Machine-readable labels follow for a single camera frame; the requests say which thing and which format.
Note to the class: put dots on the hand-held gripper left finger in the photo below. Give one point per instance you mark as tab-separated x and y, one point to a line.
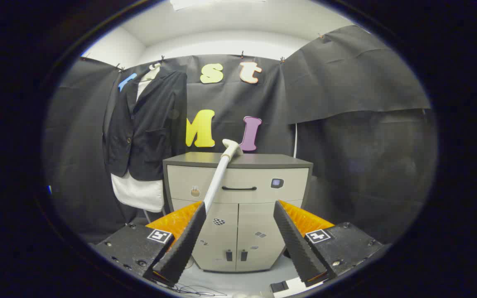
180	248

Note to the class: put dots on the black backdrop cloth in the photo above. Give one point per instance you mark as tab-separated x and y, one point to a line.
346	82

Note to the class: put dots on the white mannequin torso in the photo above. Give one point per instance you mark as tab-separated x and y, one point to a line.
139	194

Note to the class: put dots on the white garment steamer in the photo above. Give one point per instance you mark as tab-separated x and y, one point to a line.
222	169

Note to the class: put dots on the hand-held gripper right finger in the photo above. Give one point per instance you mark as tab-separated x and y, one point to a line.
296	244

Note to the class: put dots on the grey cabinet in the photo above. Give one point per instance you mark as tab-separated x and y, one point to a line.
263	198

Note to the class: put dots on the black suit jacket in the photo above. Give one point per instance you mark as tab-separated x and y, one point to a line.
155	124

